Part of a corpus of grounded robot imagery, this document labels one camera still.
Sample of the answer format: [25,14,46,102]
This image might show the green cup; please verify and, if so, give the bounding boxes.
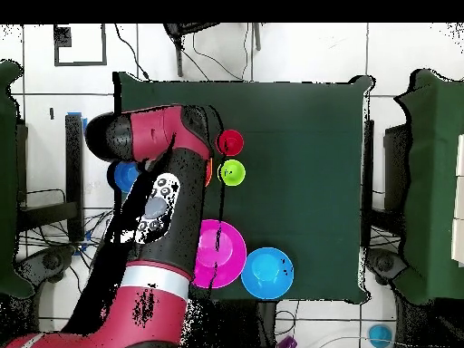
[217,159,247,188]

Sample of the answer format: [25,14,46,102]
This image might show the red cup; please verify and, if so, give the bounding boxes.
[216,129,245,158]

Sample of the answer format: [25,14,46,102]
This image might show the large pink bowl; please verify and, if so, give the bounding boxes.
[191,218,248,290]

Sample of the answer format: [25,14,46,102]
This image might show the dark green tablecloth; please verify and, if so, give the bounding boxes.
[112,71,374,304]

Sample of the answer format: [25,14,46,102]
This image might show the light blue bowl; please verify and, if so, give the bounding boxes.
[240,246,295,301]

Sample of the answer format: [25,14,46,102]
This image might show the small dark blue bowl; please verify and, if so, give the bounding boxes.
[112,160,141,194]

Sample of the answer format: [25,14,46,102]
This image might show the black bench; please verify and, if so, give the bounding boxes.
[15,113,85,243]

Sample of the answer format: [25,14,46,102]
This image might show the grey office chair base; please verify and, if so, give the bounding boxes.
[15,245,77,285]
[364,247,409,285]

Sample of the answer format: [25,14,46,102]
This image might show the blue tape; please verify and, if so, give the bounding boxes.
[66,111,89,126]

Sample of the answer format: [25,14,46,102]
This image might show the green-covered side table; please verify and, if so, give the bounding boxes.
[393,69,464,305]
[0,60,35,299]

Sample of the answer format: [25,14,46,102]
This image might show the blue disc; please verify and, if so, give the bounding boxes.
[367,323,395,348]

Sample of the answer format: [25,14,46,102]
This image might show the white boxes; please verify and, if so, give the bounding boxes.
[450,132,464,268]

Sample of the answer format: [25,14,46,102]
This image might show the tangle of cables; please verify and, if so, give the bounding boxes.
[17,208,117,291]

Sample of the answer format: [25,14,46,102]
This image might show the black cable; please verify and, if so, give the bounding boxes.
[113,23,150,80]

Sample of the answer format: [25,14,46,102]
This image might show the black square frame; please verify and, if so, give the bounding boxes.
[53,23,109,67]

